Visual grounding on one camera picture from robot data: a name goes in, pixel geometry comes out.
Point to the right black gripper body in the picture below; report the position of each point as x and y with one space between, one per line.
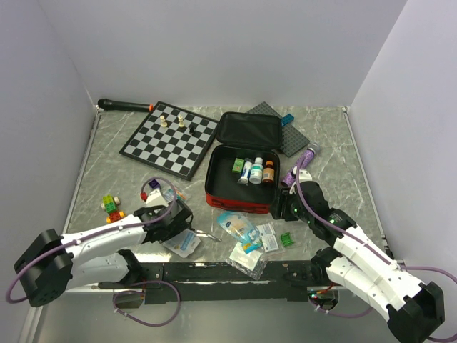
291 210

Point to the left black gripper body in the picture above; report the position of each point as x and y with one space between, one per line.
174 231

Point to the white blue mask packet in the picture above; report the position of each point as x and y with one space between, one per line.
183 244

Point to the brown medicine bottle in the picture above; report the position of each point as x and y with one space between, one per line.
268 172

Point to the white medicine bottle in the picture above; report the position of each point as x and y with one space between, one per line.
256 173

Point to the red black medicine bag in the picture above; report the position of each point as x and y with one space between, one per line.
243 135

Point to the small green box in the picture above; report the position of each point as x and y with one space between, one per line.
238 165

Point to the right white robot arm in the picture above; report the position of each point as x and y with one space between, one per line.
412 309

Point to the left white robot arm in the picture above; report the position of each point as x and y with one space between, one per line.
54 263

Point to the white alcohol pad packet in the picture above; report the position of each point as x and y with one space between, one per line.
266 229

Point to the green plastic clip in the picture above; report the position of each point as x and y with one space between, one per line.
286 239

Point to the white blue pad packet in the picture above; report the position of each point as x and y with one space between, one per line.
269 243

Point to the purple toy block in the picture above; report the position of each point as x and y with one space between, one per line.
154 184

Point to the blue cotton swab bag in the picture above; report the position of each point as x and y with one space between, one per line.
239 227

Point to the purple tube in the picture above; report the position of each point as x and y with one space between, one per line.
303 161

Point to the red yellow toy block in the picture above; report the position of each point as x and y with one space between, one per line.
115 216

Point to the clear zip bag gauze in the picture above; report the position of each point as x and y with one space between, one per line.
251 264

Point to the green yellow toy block car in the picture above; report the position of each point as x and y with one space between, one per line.
110 204

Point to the black white chessboard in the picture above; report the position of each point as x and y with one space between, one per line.
171 149

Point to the blue lego brick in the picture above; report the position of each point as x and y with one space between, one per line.
287 119

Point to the white chess piece left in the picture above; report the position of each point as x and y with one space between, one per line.
163 121

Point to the black microphone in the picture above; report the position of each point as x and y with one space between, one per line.
111 105

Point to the black handled scissors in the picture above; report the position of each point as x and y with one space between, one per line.
201 233

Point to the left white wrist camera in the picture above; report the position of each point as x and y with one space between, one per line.
154 198

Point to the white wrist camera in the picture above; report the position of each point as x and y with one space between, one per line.
303 176
154 198

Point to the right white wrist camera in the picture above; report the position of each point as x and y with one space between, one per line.
303 176

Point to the black mounting rail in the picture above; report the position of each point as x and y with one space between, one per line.
214 281

